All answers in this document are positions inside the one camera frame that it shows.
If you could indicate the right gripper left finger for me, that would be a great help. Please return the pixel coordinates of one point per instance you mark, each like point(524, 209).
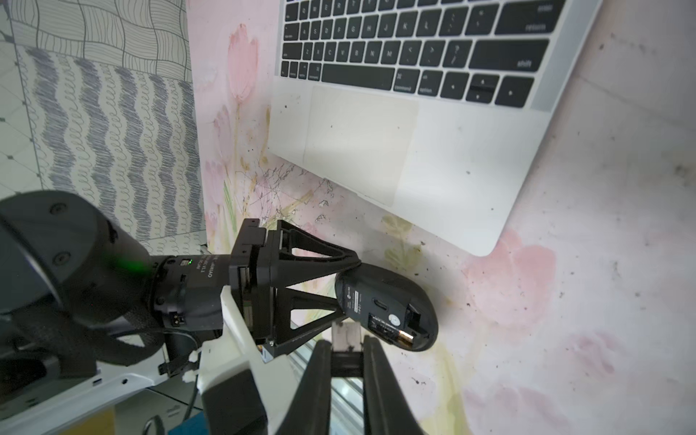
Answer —
point(310, 410)

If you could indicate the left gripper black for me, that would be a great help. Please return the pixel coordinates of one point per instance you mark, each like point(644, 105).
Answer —
point(283, 320)

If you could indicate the black wireless mouse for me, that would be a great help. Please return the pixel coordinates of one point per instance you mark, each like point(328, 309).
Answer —
point(388, 305)

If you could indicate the floral pink table mat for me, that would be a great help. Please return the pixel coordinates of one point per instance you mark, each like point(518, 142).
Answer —
point(582, 319)

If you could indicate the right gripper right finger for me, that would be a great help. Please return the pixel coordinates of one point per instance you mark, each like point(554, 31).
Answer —
point(386, 410)

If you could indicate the silver laptop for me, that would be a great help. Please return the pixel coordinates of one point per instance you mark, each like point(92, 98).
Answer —
point(431, 110)

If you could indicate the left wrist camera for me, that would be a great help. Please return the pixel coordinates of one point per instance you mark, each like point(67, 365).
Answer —
point(241, 391)

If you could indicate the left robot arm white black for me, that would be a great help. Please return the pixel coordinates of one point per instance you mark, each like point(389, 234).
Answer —
point(88, 316)

